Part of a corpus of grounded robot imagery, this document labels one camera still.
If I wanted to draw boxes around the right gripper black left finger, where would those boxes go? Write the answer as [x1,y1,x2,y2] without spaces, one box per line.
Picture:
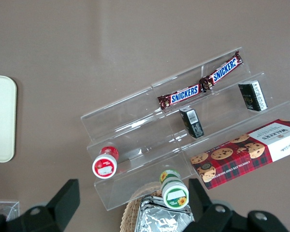
[0,178,81,232]

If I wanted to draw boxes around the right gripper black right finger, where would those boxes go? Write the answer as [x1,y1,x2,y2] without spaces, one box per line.
[183,178,290,232]

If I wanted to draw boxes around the oval wicker basket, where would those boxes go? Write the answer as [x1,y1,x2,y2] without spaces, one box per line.
[120,182,195,232]

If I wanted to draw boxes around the beige plastic tray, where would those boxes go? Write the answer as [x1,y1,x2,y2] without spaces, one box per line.
[0,74,17,163]

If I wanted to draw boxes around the green lidded yogurt cup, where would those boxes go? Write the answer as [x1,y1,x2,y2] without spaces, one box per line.
[159,170,189,209]

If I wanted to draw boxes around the stacked aluminium foil containers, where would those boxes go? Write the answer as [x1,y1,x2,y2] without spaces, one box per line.
[135,195,195,232]

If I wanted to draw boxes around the clear acrylic bottle rack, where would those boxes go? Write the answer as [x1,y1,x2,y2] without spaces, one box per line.
[0,199,20,222]

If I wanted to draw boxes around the red lidded yogurt cup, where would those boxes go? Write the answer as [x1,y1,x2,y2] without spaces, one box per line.
[91,146,119,179]

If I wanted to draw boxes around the red tartan Walkers cookie box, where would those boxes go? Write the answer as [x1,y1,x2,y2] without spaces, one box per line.
[190,118,290,190]

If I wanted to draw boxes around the small black box with barcode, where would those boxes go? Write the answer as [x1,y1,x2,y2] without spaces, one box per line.
[179,107,205,139]

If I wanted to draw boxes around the clear acrylic stepped stand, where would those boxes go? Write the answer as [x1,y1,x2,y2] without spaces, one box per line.
[80,84,193,212]
[151,46,290,177]

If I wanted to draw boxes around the Snickers chocolate bar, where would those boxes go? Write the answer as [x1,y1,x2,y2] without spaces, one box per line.
[199,50,244,91]
[157,84,203,109]

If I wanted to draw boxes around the small black box white side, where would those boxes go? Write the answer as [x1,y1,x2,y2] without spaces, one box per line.
[238,80,268,112]

